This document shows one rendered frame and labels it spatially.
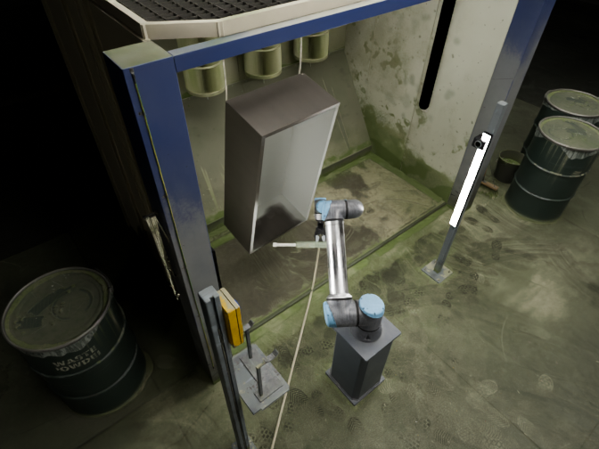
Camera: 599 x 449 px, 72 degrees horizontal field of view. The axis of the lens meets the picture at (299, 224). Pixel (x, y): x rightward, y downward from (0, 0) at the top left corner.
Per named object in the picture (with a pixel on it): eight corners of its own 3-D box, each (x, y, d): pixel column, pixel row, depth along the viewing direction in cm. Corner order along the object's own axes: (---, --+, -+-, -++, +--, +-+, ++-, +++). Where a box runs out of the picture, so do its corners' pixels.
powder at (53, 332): (-2, 364, 211) (-3, 363, 210) (12, 283, 247) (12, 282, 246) (110, 334, 224) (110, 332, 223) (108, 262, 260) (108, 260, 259)
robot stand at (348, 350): (384, 379, 297) (401, 332, 252) (354, 406, 283) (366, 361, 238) (355, 348, 314) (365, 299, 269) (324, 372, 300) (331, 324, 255)
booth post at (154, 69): (213, 385, 292) (121, 69, 132) (201, 366, 302) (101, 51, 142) (235, 370, 300) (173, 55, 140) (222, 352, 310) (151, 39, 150)
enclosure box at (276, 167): (224, 224, 333) (225, 100, 238) (281, 193, 361) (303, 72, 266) (250, 254, 319) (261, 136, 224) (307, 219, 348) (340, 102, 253)
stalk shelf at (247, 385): (220, 368, 220) (220, 367, 219) (256, 345, 230) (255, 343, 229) (253, 415, 203) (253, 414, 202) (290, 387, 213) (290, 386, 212)
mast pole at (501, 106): (432, 271, 370) (496, 102, 255) (436, 268, 372) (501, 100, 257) (437, 274, 367) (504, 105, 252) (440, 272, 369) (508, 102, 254)
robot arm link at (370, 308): (383, 330, 242) (389, 313, 229) (355, 331, 241) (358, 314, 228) (378, 308, 253) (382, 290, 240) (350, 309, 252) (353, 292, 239)
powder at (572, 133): (547, 112, 404) (547, 111, 403) (609, 131, 381) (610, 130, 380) (532, 136, 372) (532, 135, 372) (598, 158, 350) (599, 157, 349)
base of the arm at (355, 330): (388, 330, 253) (390, 322, 246) (365, 348, 244) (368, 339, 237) (365, 310, 263) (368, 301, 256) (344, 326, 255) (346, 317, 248)
